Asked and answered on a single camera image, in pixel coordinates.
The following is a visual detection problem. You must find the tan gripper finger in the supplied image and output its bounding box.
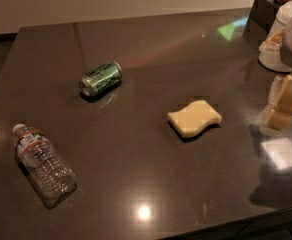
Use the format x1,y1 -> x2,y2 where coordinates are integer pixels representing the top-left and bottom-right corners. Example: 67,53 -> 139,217
274,75 -> 292,131
259,76 -> 284,136

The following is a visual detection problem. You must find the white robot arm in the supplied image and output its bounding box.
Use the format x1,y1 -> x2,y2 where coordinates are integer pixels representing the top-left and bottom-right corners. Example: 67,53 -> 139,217
259,17 -> 292,136

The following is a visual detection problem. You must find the clear plastic water bottle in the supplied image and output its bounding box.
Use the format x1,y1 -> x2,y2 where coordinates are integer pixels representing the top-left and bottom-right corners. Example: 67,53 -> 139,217
13,124 -> 77,209

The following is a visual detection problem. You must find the yellow wavy sponge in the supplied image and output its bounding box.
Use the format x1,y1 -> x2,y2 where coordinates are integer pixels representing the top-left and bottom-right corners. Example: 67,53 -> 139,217
167,100 -> 222,138

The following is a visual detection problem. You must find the green soda can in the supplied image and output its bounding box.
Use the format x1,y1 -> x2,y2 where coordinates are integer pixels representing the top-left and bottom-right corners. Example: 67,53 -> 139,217
79,62 -> 123,97

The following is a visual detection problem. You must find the dark box in background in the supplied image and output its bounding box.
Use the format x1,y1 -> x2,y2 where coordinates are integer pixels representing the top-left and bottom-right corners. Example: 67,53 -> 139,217
243,0 -> 280,40

